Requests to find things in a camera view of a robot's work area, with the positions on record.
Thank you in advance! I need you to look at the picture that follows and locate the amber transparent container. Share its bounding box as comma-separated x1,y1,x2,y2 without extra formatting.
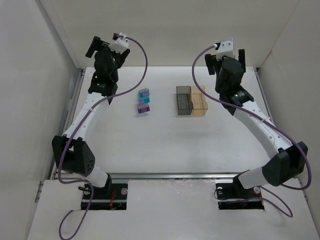
190,86,208,116

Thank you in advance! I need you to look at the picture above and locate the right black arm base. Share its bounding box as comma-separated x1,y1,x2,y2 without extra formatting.
214,182,265,210

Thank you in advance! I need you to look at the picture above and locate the grey transparent container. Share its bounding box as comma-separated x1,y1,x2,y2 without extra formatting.
176,86,193,116

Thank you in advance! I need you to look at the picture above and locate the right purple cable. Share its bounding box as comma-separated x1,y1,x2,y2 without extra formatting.
192,44,313,218

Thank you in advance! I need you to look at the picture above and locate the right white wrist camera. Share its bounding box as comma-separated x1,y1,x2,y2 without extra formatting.
216,38,235,61

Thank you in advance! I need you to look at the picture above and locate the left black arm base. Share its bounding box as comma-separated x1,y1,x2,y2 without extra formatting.
88,182,128,211

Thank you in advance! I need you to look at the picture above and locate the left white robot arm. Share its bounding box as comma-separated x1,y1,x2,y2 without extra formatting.
52,33,130,193

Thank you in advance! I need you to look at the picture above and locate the teal frog lego tile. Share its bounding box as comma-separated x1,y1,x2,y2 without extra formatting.
138,88,150,98

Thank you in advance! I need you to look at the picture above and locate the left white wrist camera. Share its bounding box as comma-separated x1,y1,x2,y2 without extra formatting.
108,32,129,54

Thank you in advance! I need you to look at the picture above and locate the metal table rail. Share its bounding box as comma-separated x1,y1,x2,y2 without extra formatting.
49,171,293,180

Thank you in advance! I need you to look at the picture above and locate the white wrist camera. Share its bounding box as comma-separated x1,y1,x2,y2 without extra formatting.
108,32,129,54
216,38,235,61

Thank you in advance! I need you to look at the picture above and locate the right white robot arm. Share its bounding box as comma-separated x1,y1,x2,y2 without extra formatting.
204,49,312,190

